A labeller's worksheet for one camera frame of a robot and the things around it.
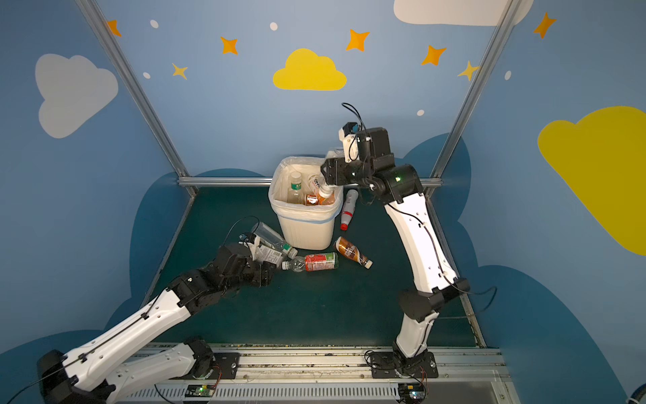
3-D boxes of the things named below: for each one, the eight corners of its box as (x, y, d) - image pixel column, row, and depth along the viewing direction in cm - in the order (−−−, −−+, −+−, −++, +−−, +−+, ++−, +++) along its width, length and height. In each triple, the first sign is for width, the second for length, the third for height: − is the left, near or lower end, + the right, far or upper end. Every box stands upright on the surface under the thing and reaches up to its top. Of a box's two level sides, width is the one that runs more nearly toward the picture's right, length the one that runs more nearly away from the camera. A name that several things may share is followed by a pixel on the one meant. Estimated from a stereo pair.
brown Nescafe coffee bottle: (332, 248, 102) (333, 243, 99) (339, 240, 104) (339, 235, 101) (368, 270, 95) (369, 265, 92) (373, 261, 98) (375, 256, 95)
